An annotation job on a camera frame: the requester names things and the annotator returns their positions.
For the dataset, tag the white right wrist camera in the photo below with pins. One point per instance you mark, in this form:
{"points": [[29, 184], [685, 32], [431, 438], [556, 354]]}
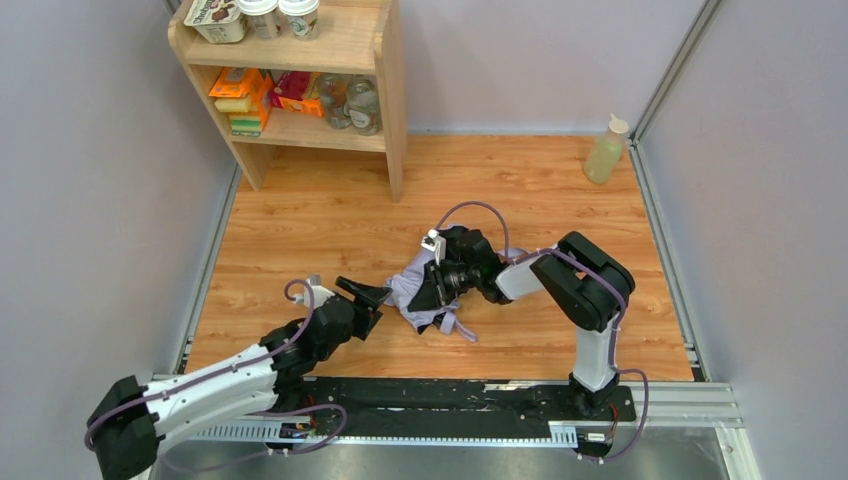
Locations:
{"points": [[434, 242]]}

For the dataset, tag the orange snack box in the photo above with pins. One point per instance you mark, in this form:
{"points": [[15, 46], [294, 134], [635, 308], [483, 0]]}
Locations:
{"points": [[237, 82]]}

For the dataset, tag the white lidded cup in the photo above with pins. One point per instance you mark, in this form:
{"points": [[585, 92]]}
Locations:
{"points": [[302, 16]]}

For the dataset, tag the clear glass jar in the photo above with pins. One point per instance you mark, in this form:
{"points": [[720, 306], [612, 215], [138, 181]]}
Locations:
{"points": [[332, 89]]}

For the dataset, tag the chocolate yogurt tub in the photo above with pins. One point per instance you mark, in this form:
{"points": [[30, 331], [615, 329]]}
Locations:
{"points": [[217, 21]]}

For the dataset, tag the yellow green sponge stack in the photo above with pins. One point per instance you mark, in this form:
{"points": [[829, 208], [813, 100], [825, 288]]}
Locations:
{"points": [[247, 115]]}

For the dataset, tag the labelled glass jar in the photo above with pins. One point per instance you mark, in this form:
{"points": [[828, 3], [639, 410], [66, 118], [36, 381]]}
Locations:
{"points": [[363, 105]]}

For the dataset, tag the white yogurt cup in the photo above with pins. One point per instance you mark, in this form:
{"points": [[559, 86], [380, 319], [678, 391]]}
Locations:
{"points": [[262, 16]]}

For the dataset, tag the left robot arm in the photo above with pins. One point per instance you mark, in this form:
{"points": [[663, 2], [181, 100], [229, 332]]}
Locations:
{"points": [[135, 424]]}

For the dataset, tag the lavender folding umbrella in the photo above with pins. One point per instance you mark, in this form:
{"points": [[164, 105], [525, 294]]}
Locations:
{"points": [[487, 272]]}

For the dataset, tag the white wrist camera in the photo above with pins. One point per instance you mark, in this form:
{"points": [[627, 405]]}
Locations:
{"points": [[434, 242], [314, 295]]}

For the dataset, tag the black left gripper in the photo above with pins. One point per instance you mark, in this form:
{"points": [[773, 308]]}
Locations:
{"points": [[361, 312]]}

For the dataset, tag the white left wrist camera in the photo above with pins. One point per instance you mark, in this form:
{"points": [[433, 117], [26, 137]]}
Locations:
{"points": [[314, 295]]}

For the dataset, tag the wooden shelf unit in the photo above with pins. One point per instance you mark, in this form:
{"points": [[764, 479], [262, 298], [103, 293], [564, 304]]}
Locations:
{"points": [[262, 93]]}

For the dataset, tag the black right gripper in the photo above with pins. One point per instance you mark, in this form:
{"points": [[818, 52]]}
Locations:
{"points": [[436, 283]]}

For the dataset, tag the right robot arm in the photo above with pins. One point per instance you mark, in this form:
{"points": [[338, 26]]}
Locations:
{"points": [[588, 285]]}

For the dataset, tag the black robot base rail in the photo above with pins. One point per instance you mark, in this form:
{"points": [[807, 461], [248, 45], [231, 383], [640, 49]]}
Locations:
{"points": [[448, 408]]}

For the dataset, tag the green liquid squeeze bottle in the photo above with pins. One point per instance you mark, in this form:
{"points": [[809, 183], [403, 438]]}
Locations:
{"points": [[606, 151]]}

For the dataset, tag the red snack package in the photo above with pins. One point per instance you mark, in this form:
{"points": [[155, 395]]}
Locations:
{"points": [[297, 92]]}

